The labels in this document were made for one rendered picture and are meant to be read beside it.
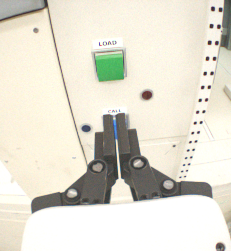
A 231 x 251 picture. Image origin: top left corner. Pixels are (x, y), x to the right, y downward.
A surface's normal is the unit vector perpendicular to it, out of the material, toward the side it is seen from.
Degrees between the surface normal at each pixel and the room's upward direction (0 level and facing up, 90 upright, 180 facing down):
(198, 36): 90
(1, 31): 90
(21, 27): 90
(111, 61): 90
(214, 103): 0
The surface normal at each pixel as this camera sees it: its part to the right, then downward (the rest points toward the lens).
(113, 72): 0.06, 0.67
